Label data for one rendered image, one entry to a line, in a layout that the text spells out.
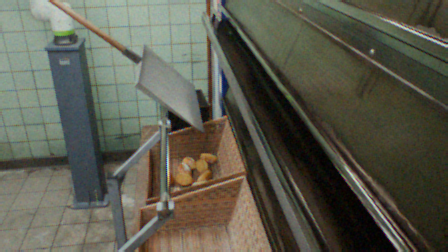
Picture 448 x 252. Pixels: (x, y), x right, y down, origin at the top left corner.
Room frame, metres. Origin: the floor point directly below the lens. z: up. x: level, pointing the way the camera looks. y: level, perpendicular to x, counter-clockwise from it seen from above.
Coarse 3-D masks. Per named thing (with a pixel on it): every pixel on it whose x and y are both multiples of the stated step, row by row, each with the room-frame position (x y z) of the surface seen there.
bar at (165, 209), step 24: (168, 120) 1.31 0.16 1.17; (144, 144) 1.29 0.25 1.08; (168, 144) 1.14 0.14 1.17; (120, 168) 1.28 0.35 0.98; (168, 168) 0.99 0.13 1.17; (120, 192) 1.28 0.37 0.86; (168, 192) 0.87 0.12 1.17; (120, 216) 1.26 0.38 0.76; (168, 216) 0.80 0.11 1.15; (120, 240) 1.25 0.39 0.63; (144, 240) 0.80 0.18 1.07
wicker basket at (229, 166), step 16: (192, 128) 1.95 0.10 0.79; (208, 128) 1.96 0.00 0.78; (224, 128) 1.96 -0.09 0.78; (160, 144) 1.93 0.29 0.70; (176, 144) 1.94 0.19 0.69; (192, 144) 1.95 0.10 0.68; (208, 144) 1.96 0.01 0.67; (224, 144) 1.87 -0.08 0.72; (160, 160) 1.93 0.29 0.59; (176, 160) 1.93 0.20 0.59; (224, 160) 1.79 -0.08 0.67; (240, 160) 1.56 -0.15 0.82; (192, 176) 1.76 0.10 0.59; (224, 176) 1.43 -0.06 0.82; (240, 176) 1.43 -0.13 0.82; (176, 192) 1.40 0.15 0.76; (192, 208) 1.50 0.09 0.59
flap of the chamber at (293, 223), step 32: (224, 32) 1.70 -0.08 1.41; (224, 64) 1.23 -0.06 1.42; (256, 64) 1.29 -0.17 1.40; (256, 96) 0.97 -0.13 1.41; (288, 128) 0.80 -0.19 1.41; (288, 160) 0.65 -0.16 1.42; (320, 160) 0.67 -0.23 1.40; (320, 192) 0.56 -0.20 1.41; (352, 192) 0.57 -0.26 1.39; (320, 224) 0.47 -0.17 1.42; (352, 224) 0.48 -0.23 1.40
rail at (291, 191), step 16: (208, 16) 1.92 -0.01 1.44; (224, 48) 1.35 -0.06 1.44; (240, 80) 1.03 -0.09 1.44; (240, 96) 0.94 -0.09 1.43; (256, 112) 0.82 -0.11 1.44; (256, 128) 0.75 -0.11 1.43; (272, 144) 0.67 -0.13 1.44; (272, 160) 0.62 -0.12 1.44; (288, 176) 0.56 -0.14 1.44; (288, 192) 0.52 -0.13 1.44; (304, 208) 0.48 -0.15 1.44; (304, 224) 0.44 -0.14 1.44; (320, 240) 0.41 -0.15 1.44
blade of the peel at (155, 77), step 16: (144, 48) 1.95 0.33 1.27; (144, 64) 1.73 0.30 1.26; (160, 64) 1.90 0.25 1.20; (144, 80) 1.54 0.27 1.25; (160, 80) 1.67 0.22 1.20; (176, 80) 1.84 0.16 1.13; (160, 96) 1.49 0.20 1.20; (176, 96) 1.62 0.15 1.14; (192, 96) 1.77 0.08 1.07; (176, 112) 1.42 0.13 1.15; (192, 112) 1.57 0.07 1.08
